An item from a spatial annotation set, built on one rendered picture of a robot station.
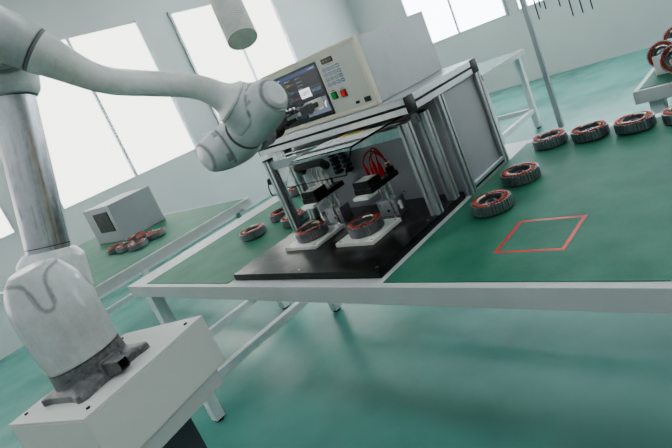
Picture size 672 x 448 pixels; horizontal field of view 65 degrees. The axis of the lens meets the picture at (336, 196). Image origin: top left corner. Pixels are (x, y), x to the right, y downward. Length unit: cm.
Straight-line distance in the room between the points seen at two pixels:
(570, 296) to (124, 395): 85
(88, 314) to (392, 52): 109
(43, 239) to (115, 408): 47
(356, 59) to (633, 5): 636
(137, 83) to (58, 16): 537
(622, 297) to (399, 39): 103
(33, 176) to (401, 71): 104
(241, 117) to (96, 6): 569
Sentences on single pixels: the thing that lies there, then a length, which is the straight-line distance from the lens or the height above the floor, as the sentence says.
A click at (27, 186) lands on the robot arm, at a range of 143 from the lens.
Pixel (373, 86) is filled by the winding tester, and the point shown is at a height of 117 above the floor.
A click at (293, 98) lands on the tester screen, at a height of 122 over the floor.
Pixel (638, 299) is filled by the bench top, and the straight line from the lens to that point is 102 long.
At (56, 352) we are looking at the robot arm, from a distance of 123.
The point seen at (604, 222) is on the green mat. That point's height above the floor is 75.
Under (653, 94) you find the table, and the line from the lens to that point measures 231.
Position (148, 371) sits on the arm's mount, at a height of 86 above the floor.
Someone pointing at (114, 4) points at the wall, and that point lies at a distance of 693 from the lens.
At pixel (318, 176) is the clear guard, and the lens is 140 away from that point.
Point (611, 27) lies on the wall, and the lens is 782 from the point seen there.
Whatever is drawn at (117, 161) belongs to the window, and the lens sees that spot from 636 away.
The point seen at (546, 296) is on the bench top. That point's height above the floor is 73.
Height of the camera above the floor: 126
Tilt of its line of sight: 13 degrees down
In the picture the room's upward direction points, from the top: 23 degrees counter-clockwise
